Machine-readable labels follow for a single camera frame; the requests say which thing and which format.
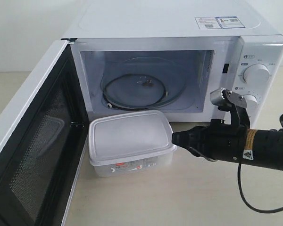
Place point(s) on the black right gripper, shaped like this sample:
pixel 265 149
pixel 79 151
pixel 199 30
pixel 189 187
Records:
pixel 218 141

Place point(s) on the clear plastic lidded container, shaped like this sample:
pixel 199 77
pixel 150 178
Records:
pixel 130 142

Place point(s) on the white microwave door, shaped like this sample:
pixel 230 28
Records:
pixel 43 131

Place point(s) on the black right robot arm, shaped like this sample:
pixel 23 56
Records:
pixel 263 148

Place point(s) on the white Midea microwave oven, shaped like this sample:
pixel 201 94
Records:
pixel 150 54

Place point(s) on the lower white timer knob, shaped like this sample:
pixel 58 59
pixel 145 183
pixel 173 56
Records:
pixel 252 103

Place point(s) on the upper white control knob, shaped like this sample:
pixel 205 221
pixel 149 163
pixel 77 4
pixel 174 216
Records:
pixel 256 74

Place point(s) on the white label sticker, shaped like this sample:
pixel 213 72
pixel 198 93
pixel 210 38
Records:
pixel 207 23

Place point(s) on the blue label sticker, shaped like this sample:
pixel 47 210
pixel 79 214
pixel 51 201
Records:
pixel 229 22

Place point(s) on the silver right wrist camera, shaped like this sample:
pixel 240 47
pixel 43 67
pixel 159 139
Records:
pixel 222 97

